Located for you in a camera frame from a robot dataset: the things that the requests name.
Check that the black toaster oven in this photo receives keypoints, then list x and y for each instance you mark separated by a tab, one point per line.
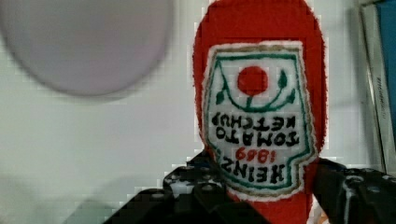
378	33

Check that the grey round plate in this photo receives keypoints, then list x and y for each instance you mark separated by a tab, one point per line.
87	47

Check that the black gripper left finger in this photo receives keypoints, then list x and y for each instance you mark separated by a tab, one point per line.
192	194

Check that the red plush ketchup bottle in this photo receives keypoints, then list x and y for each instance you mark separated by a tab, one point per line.
261	102

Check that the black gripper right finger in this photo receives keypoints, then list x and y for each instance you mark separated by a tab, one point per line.
355	196

